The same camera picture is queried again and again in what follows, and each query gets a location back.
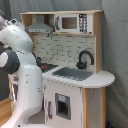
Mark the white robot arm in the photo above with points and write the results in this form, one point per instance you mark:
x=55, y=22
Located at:
x=22, y=65

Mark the wooden toy kitchen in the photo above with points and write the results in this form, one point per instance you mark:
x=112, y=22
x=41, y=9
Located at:
x=87, y=97

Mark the grey toy sink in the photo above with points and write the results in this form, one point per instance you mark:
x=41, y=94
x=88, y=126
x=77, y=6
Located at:
x=72, y=73

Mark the black toy faucet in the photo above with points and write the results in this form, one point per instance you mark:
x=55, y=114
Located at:
x=82, y=63

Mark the black toy stovetop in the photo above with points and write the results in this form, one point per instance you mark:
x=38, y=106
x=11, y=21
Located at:
x=45, y=67

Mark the toy microwave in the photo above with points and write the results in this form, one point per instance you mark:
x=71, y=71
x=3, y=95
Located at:
x=74, y=23

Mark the grey range hood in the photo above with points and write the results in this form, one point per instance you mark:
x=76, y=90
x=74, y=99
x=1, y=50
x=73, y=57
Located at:
x=40, y=25

